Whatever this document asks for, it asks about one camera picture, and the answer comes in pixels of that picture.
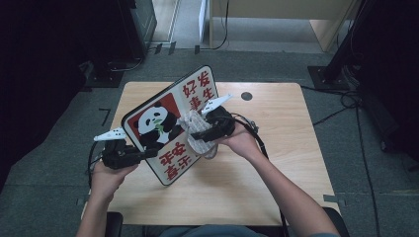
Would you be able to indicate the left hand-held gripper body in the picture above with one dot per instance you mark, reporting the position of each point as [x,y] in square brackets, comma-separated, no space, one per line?
[118,154]

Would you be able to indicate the dark computer tower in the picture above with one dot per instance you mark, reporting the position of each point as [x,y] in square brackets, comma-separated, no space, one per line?
[141,19]

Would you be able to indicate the black stand base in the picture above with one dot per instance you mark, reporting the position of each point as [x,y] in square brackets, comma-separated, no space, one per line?
[103,79]

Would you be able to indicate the black chair armrest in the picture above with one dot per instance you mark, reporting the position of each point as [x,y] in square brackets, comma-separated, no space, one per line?
[113,225]
[339,220]

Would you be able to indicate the small dark floor bracket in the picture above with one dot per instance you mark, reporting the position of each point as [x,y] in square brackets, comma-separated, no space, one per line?
[172,47]
[158,48]
[197,49]

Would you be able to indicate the dark round table grommet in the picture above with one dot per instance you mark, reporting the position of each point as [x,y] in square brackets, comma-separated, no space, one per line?
[246,96]

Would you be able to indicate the light wooden cabinet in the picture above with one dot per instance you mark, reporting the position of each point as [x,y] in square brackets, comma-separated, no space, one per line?
[280,8]

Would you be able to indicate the square panda picture board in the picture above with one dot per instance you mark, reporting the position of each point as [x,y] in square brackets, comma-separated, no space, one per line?
[171,98]

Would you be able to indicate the person's right hand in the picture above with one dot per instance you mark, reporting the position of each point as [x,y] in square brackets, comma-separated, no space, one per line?
[243,143]

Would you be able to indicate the person's left hand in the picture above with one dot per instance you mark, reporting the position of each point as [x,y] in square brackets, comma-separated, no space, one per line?
[105,181]

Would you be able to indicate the grey floor tape piece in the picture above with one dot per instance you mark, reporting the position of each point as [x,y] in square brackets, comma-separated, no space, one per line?
[332,199]
[81,201]

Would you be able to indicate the person's blue-grey trousers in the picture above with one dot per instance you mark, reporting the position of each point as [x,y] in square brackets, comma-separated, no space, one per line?
[210,232]

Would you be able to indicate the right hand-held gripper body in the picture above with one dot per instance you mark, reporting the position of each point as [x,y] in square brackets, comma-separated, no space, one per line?
[220,123]

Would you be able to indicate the grey patterned cloth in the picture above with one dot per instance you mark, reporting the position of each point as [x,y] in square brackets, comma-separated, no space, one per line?
[197,123]

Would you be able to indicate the black metal stand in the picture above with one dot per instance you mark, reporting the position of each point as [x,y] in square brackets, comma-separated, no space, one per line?
[329,77]

